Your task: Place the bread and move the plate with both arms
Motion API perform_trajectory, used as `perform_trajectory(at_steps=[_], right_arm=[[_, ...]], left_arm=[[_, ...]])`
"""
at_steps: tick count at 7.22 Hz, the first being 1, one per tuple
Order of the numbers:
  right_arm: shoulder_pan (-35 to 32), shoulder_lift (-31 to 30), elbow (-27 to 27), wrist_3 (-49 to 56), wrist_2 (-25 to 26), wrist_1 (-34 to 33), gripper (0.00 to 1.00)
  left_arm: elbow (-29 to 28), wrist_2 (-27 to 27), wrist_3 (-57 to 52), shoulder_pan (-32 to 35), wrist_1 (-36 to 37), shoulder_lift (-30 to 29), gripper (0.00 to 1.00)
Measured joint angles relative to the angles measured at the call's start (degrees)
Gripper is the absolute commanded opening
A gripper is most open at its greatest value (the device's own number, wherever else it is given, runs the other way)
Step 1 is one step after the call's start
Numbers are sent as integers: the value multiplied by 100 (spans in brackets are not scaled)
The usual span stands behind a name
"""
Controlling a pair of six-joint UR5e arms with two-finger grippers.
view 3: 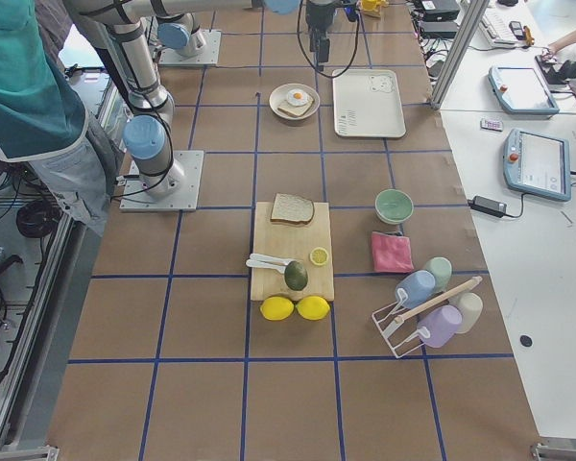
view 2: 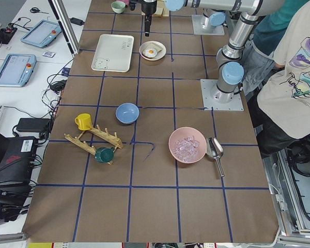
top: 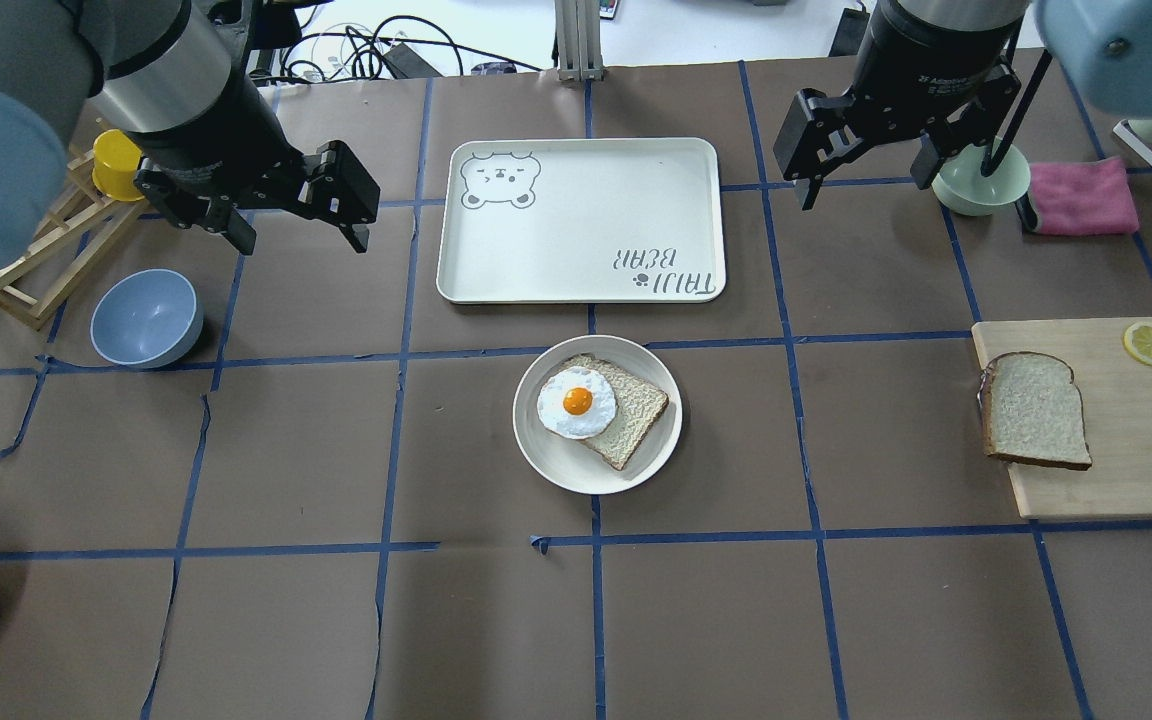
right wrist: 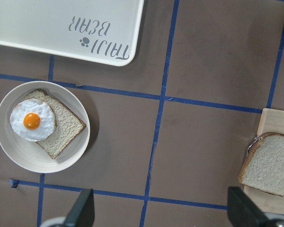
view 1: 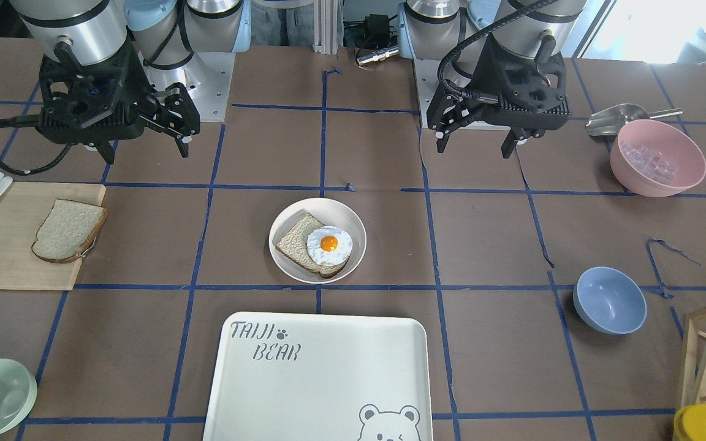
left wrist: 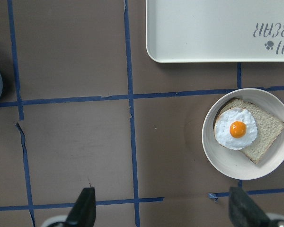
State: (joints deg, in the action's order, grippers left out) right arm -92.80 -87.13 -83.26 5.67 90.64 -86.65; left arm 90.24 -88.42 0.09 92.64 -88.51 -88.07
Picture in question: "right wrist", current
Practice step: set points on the bread slice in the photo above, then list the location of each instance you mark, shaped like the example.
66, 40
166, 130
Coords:
68, 124
263, 168

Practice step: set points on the white bear print tray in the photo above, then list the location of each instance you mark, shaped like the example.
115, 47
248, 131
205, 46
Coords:
102, 31

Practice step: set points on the fried egg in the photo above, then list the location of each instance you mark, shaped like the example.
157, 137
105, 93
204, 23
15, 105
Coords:
33, 120

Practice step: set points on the beige round plate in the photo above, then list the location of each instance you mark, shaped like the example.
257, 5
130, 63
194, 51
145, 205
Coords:
29, 155

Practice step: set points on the light wooden cutting board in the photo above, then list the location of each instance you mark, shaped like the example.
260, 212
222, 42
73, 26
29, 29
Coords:
271, 120

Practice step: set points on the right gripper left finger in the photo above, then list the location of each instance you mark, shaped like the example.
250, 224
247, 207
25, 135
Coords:
82, 213

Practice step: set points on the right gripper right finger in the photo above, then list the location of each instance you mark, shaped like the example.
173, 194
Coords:
243, 212

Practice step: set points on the metal cutlery handle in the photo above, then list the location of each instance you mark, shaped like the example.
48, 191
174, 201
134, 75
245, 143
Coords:
253, 142

